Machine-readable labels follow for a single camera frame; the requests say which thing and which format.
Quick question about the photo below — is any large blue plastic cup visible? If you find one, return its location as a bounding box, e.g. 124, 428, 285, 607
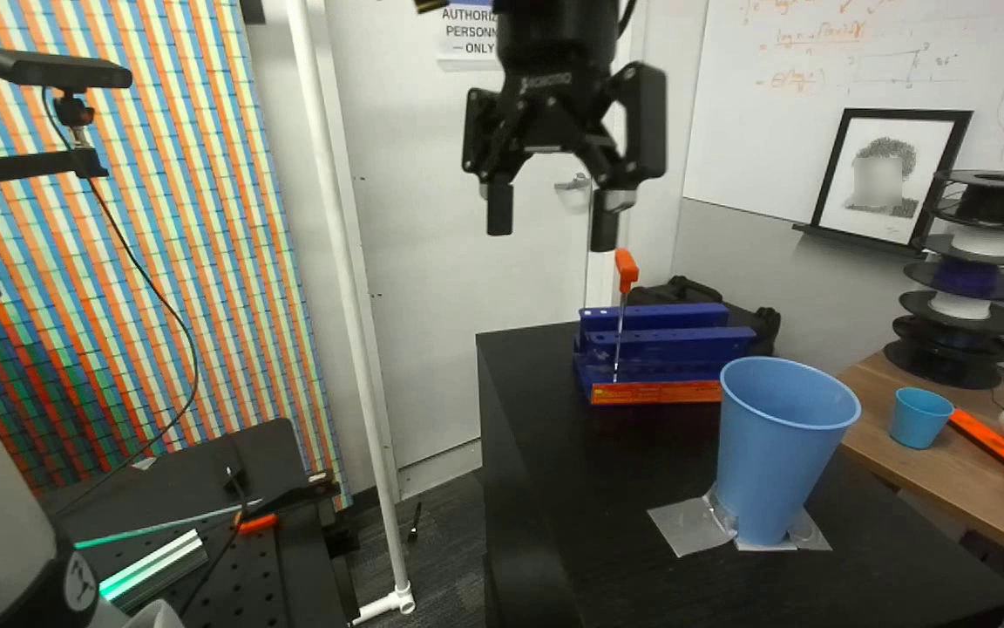
716, 352, 865, 550

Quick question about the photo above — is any orange handled metal screwdriver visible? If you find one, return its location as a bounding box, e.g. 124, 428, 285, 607
608, 245, 642, 391

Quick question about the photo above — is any black stereo camera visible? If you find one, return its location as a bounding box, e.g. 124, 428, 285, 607
0, 46, 135, 93

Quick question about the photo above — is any small blue cup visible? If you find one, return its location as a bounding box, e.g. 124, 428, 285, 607
887, 383, 959, 454

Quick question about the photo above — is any blue tool rack orange base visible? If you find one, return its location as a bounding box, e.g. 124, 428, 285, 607
573, 299, 759, 407

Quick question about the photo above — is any black camera cable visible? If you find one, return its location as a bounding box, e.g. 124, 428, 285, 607
41, 88, 206, 470

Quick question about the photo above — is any black cabinet table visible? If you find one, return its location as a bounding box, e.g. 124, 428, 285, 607
475, 317, 1004, 628

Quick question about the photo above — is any small orange handled tool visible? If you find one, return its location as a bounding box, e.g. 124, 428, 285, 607
231, 510, 285, 541

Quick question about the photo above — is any black optical breadboard table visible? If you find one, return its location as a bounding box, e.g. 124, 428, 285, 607
39, 417, 357, 628

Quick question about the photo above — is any green lit aluminium bar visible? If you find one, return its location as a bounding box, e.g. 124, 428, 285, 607
69, 504, 212, 611

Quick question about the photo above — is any authorized personnel paper sign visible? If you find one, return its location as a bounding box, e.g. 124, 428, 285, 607
433, 0, 505, 69

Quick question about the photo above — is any black bag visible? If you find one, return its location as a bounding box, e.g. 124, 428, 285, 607
622, 271, 784, 356

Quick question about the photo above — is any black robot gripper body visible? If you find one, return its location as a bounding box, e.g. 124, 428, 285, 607
492, 0, 626, 156

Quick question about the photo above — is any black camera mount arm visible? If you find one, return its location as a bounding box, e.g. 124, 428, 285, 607
0, 88, 111, 191

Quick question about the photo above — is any colourful striped backdrop panel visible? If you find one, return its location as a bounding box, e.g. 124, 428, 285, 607
0, 0, 344, 496

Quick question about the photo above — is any black framed picture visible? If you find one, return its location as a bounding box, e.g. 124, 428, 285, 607
807, 104, 975, 254

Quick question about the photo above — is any grey tape patch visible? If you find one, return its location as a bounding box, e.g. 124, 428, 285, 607
644, 491, 838, 563

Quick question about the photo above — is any white vertical pole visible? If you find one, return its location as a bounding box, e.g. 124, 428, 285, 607
277, 0, 419, 628

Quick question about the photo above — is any metal door handle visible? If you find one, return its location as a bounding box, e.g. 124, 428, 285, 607
551, 167, 600, 215

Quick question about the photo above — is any wooden side table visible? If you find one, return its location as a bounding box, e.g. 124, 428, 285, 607
834, 347, 1004, 579

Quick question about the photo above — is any whiteboard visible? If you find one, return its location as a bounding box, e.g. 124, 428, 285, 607
680, 0, 1004, 232

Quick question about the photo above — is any white filament spool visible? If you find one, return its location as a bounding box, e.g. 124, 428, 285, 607
924, 225, 1004, 281
898, 288, 1004, 341

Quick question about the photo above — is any blue filament spool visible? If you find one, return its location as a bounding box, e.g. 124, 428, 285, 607
901, 254, 1004, 306

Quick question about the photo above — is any black empty filament spool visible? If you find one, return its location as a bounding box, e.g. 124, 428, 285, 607
931, 167, 1004, 233

